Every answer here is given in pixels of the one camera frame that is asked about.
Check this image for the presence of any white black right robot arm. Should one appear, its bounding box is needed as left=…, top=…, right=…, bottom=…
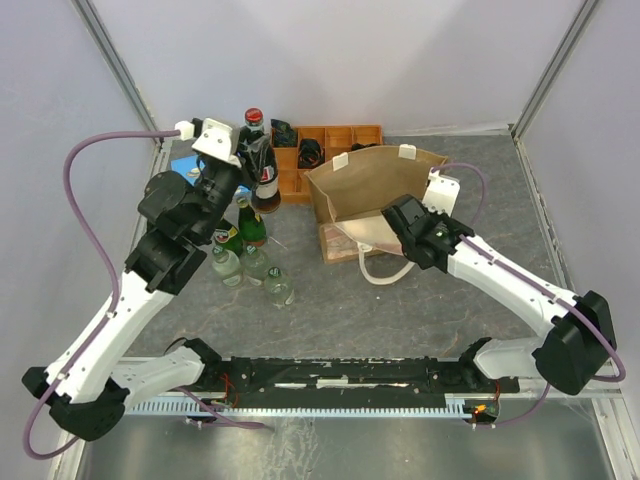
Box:
left=382, top=195, right=617, bottom=395

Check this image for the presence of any orange wooden compartment tray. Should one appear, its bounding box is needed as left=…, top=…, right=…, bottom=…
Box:
left=271, top=120, right=383, bottom=204

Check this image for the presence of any burlap canvas tote bag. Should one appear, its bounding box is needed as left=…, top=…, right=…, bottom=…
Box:
left=306, top=144, right=448, bottom=286

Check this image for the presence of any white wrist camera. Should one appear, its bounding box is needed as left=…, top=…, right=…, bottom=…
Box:
left=422, top=169, right=460, bottom=215
left=175, top=118, right=242, bottom=169

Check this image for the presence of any dark patterned rolled sock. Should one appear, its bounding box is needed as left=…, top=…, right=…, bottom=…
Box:
left=271, top=119, right=298, bottom=148

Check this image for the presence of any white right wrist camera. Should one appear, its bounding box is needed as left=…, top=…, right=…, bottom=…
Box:
left=422, top=169, right=460, bottom=215

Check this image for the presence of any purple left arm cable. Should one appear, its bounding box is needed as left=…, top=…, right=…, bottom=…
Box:
left=23, top=129, right=274, bottom=460

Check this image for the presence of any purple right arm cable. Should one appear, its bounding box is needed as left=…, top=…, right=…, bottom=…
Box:
left=429, top=162, right=627, bottom=429

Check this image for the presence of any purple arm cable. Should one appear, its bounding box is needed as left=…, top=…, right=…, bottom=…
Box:
left=429, top=162, right=627, bottom=429
left=23, top=129, right=274, bottom=460

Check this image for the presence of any red-capped beverage bottle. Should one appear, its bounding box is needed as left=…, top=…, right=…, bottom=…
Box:
left=239, top=107, right=281, bottom=214

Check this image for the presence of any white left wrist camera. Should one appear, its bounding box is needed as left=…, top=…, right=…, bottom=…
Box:
left=175, top=118, right=242, bottom=169

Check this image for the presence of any dark yellow-patterned rolled sock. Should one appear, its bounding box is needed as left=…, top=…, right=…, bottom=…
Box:
left=350, top=143, right=381, bottom=152

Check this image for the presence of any dark orange-striped rolled sock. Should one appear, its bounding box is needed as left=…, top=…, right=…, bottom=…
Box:
left=298, top=138, right=325, bottom=169

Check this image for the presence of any light blue cable duct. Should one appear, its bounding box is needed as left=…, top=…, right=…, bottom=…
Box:
left=124, top=393, right=475, bottom=416

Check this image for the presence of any blue space-print cloth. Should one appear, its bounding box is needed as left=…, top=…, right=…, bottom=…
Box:
left=169, top=154, right=205, bottom=186

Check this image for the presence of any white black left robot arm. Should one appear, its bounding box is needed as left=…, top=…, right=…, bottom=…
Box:
left=22, top=133, right=243, bottom=441

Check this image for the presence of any green soda water bottle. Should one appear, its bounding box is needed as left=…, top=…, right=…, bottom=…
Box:
left=264, top=267, right=295, bottom=307

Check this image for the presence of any clear soda water bottle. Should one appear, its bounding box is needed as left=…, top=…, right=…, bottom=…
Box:
left=240, top=245, right=271, bottom=286

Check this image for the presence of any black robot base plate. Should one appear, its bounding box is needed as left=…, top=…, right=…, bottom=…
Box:
left=187, top=357, right=520, bottom=410

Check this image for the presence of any green perrier glass bottle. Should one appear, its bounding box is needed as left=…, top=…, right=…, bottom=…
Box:
left=213, top=218, right=244, bottom=257

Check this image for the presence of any green glass beverage bottle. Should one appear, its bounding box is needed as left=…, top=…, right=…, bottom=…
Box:
left=236, top=196, right=267, bottom=247

